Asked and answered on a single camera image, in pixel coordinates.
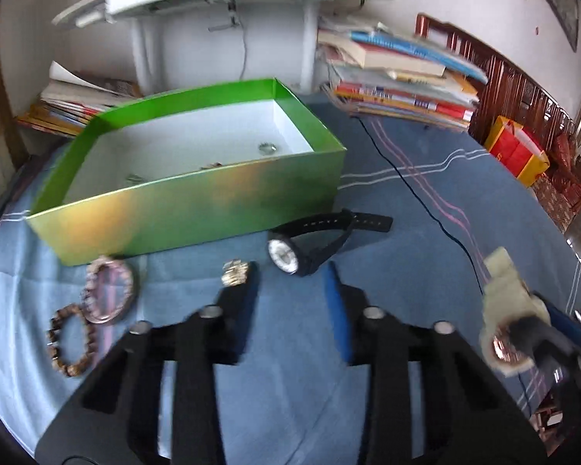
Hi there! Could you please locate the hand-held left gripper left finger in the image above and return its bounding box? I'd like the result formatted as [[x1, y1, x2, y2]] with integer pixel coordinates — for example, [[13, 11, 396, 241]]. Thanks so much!
[[35, 262, 261, 465]]

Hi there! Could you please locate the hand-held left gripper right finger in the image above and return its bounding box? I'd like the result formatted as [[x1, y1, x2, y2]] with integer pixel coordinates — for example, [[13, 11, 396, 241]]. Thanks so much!
[[322, 262, 549, 465]]

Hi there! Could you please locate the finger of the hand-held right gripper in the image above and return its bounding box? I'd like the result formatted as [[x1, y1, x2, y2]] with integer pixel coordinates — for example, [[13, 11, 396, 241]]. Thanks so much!
[[533, 293, 581, 344], [513, 317, 581, 369]]

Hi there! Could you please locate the cream wrist watch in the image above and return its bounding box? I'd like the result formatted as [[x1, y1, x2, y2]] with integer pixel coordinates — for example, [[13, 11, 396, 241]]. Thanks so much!
[[479, 247, 550, 376]]

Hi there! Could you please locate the black wrist watch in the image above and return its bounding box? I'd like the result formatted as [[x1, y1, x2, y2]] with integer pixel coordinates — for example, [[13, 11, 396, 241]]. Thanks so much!
[[266, 208, 394, 278]]

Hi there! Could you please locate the green cardboard box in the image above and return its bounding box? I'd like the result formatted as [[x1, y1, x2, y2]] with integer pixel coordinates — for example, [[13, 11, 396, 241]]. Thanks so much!
[[25, 77, 347, 267]]

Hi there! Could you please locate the pink stone bangle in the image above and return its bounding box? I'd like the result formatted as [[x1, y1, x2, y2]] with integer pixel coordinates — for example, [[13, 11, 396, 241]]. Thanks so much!
[[81, 256, 136, 324]]

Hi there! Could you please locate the brown wooden bead bracelet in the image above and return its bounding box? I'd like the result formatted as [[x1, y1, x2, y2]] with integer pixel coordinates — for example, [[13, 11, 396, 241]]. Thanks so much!
[[47, 303, 98, 379]]

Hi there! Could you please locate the blue striped tablecloth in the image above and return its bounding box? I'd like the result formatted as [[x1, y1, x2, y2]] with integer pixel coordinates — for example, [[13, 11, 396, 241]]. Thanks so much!
[[0, 92, 581, 465]]

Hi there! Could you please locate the red patterned seat cushion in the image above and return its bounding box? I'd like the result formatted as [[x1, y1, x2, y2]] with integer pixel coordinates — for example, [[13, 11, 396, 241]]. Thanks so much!
[[537, 133, 581, 216]]

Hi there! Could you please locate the red and yellow shopping bag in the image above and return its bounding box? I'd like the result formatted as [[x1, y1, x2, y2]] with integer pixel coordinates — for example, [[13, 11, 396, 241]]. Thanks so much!
[[483, 115, 551, 188]]

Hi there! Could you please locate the red wooden bench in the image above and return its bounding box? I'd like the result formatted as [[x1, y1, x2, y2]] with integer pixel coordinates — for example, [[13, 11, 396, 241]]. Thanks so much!
[[415, 14, 581, 233]]

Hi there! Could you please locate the tall stack of books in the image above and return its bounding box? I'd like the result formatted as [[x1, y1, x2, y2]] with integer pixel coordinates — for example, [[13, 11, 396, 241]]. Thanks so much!
[[317, 22, 489, 133]]

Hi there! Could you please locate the leaning pile of magazines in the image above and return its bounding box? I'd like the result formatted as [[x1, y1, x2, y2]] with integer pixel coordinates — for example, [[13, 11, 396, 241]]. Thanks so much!
[[14, 60, 142, 137]]

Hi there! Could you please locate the black cable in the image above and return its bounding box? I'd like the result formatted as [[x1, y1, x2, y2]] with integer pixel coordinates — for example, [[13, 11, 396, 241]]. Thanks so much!
[[356, 116, 538, 400]]

